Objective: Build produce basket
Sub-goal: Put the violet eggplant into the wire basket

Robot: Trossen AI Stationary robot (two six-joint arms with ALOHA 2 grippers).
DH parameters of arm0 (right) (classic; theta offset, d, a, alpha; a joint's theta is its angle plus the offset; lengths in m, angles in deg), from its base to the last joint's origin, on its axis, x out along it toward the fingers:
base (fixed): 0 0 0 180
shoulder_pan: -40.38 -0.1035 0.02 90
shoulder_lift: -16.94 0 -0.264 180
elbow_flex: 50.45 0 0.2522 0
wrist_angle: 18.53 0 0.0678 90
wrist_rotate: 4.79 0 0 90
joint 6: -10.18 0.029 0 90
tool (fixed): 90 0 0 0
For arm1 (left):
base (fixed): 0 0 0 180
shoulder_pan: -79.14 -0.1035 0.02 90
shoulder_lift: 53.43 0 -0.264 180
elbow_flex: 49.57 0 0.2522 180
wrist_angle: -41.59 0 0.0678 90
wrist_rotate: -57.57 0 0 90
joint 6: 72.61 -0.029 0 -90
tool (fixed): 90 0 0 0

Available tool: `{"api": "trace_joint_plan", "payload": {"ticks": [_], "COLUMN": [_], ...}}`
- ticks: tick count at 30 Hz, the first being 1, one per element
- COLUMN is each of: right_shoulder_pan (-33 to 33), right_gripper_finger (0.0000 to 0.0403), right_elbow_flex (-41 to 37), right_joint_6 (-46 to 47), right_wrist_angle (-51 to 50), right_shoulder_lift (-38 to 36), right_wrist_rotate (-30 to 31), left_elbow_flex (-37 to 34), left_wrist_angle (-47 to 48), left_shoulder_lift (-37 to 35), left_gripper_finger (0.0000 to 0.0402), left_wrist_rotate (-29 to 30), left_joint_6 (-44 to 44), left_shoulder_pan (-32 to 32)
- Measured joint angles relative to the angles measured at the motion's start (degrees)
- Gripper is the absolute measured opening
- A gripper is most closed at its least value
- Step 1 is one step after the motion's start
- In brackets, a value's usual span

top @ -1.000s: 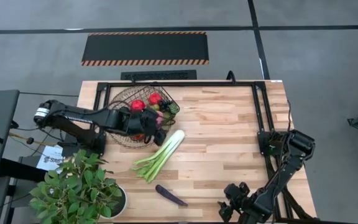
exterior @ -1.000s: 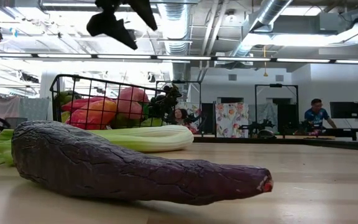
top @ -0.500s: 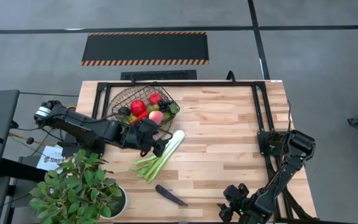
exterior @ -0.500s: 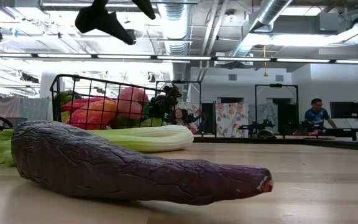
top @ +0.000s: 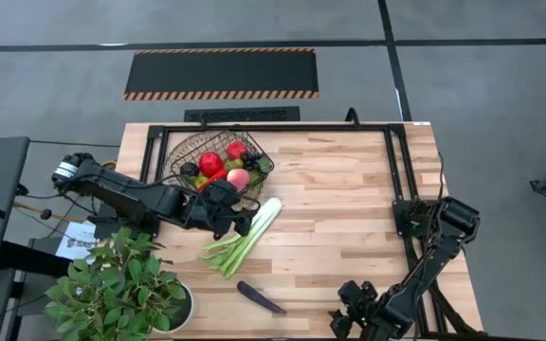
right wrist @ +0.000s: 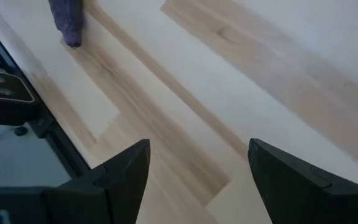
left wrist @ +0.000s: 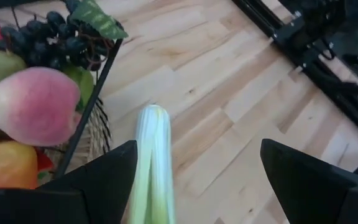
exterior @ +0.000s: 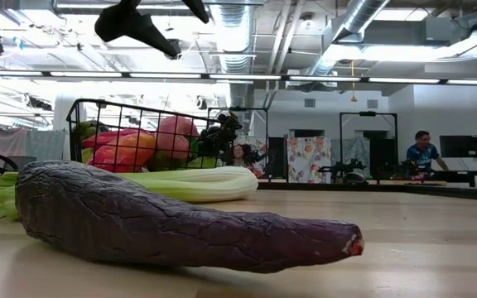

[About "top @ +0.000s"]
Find black floor grate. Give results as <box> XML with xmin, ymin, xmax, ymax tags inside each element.
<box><xmin>183</xmin><ymin>105</ymin><xmax>301</xmax><ymax>123</ymax></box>

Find green leafy plant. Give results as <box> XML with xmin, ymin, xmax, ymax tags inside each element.
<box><xmin>44</xmin><ymin>226</ymin><xmax>189</xmax><ymax>341</ymax></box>

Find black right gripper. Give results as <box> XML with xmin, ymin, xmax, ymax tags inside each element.
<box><xmin>328</xmin><ymin>279</ymin><xmax>389</xmax><ymax>341</ymax></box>

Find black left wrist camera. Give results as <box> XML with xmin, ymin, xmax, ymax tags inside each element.
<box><xmin>205</xmin><ymin>179</ymin><xmax>239</xmax><ymax>206</ymax></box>

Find round woven placemat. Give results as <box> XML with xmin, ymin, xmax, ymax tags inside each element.
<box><xmin>162</xmin><ymin>130</ymin><xmax>264</xmax><ymax>212</ymax></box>

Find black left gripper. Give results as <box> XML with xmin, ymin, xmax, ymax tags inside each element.
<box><xmin>182</xmin><ymin>203</ymin><xmax>258</xmax><ymax>242</ymax></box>

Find purple eggplant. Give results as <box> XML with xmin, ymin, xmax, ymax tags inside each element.
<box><xmin>236</xmin><ymin>280</ymin><xmax>287</xmax><ymax>315</ymax></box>

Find yellow cable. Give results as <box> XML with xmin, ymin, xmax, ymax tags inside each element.
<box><xmin>13</xmin><ymin>201</ymin><xmax>88</xmax><ymax>224</ymax></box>

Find dark grapes with leaf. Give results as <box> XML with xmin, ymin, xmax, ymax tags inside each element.
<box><xmin>240</xmin><ymin>151</ymin><xmax>275</xmax><ymax>174</ymax></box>

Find red apple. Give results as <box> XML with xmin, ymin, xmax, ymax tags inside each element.
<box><xmin>199</xmin><ymin>151</ymin><xmax>225</xmax><ymax>178</ymax></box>

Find pink peach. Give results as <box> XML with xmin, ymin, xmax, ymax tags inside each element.
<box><xmin>227</xmin><ymin>168</ymin><xmax>251</xmax><ymax>192</ymax></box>

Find green white celery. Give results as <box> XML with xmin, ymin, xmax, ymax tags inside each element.
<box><xmin>200</xmin><ymin>196</ymin><xmax>283</xmax><ymax>279</ymax></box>

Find white printed paper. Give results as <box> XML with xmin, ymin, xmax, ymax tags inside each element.
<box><xmin>55</xmin><ymin>221</ymin><xmax>100</xmax><ymax>260</ymax></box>

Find red bell pepper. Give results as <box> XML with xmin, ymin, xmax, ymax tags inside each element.
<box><xmin>198</xmin><ymin>169</ymin><xmax>229</xmax><ymax>193</ymax></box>

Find black wire basket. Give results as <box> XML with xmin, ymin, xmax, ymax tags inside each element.
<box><xmin>169</xmin><ymin>130</ymin><xmax>276</xmax><ymax>203</ymax></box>

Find black hazard striped floor mat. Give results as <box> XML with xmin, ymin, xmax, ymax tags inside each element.
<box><xmin>123</xmin><ymin>46</ymin><xmax>320</xmax><ymax>101</ymax></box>

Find white plant pot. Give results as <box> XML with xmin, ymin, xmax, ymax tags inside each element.
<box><xmin>152</xmin><ymin>282</ymin><xmax>195</xmax><ymax>335</ymax></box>

